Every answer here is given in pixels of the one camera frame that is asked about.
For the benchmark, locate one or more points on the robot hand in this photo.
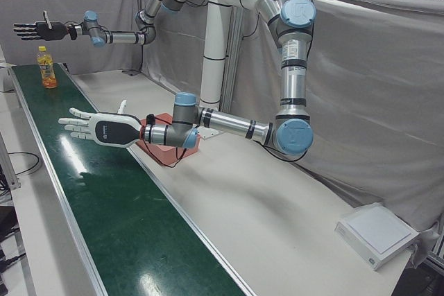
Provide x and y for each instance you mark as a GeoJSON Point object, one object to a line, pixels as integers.
{"type": "Point", "coordinates": [111, 129]}
{"type": "Point", "coordinates": [52, 32]}

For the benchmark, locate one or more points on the UR5e robot arm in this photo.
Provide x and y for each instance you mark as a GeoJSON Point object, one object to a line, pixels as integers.
{"type": "Point", "coordinates": [121, 37]}
{"type": "Point", "coordinates": [295, 77]}

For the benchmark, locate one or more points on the pink plastic basket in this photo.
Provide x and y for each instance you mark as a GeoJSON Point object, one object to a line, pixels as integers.
{"type": "Point", "coordinates": [163, 154]}

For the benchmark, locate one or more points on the orange juice bottle yellow cap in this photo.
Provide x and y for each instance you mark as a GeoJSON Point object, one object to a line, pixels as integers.
{"type": "Point", "coordinates": [46, 67]}

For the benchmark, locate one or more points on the white box with knob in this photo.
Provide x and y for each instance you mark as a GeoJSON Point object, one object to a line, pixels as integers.
{"type": "Point", "coordinates": [5, 79]}

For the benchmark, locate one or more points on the green belt conveyor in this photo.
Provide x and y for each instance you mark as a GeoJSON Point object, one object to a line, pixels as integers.
{"type": "Point", "coordinates": [121, 223]}

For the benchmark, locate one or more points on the white mounting plate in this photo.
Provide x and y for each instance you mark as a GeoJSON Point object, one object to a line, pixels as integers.
{"type": "Point", "coordinates": [208, 133]}

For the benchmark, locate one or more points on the aluminium table leg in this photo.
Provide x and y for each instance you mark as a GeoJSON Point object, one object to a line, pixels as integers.
{"type": "Point", "coordinates": [10, 171]}

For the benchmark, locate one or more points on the white robot torso column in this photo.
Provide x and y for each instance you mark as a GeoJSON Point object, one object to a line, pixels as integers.
{"type": "Point", "coordinates": [213, 67]}

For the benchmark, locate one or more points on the grey fabric curtain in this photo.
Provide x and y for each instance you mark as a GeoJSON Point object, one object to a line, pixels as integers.
{"type": "Point", "coordinates": [364, 102]}

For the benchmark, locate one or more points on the flat white box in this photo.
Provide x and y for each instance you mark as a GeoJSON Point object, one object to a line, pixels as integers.
{"type": "Point", "coordinates": [378, 233]}

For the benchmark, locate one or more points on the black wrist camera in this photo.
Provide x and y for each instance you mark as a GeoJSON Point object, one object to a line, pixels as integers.
{"type": "Point", "coordinates": [151, 120]}
{"type": "Point", "coordinates": [73, 32]}

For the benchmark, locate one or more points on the aluminium profile post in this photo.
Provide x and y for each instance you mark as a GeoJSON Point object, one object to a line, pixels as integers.
{"type": "Point", "coordinates": [232, 67]}

